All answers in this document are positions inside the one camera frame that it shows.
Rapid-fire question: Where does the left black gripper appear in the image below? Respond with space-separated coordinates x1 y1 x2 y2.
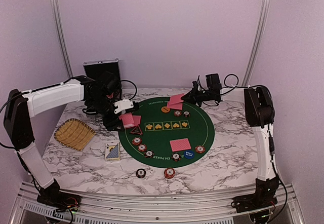
88 94 124 132

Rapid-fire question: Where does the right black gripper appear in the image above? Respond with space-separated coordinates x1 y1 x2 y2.
181 86 211 107

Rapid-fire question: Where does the red-backed card deck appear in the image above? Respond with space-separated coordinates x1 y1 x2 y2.
119 113 135 129

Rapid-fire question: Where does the dealt card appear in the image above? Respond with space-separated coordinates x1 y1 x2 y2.
133 115 141 126
167 102 183 110
170 138 191 152

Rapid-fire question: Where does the triangular all-in button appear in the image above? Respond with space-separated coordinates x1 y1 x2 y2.
130 125 143 135

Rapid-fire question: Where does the orange big blind button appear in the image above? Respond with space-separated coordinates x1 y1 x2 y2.
161 106 171 113

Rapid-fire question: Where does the black poker chip stack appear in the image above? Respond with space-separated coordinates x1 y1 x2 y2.
136 168 146 178

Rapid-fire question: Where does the blue small blind button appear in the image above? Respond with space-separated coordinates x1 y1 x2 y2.
183 150 195 160

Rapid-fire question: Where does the red poker chip stack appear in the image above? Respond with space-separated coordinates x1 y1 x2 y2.
164 168 176 179

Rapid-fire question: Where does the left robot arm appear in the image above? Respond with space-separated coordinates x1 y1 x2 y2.
2 72 122 206

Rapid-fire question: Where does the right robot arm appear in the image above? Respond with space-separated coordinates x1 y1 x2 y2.
181 73 280 208

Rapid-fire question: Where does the playing card box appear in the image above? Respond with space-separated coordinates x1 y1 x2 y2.
104 142 120 161

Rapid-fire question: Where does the woven bamboo tray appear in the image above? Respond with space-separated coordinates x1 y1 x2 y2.
54 118 96 152

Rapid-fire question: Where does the round green poker mat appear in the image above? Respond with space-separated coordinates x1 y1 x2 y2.
118 97 215 168

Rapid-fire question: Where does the aluminium poker case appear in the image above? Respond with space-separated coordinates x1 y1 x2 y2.
83 58 124 120

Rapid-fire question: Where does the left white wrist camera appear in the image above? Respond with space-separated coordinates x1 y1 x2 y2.
113 99 134 115

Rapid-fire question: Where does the right aluminium frame post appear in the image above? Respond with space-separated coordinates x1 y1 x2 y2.
241 0 271 86

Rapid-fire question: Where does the aluminium frame post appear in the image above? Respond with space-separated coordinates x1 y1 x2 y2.
51 0 73 78
241 0 271 86

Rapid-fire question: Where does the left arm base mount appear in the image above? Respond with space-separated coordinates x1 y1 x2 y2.
37 188 81 211

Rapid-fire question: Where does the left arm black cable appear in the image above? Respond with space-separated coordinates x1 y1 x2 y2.
0 79 139 148

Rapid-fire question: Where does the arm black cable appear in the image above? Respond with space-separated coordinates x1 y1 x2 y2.
197 73 288 209
0 79 139 148

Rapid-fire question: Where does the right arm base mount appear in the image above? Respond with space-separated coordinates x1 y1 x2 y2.
231 193 278 213

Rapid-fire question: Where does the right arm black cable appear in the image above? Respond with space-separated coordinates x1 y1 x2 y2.
197 73 288 209

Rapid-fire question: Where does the front aluminium rail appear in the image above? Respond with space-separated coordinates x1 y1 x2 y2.
10 183 304 224

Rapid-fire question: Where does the left aluminium frame post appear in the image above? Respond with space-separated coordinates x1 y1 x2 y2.
51 0 73 78

